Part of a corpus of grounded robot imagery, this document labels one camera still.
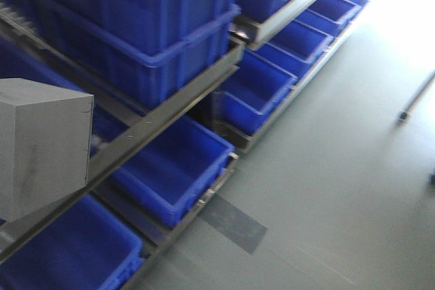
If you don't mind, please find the gray foam base block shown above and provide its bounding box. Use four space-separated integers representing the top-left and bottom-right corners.
1 78 94 221

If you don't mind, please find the stainless steel shelf rack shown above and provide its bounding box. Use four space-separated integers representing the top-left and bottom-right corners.
0 0 361 290

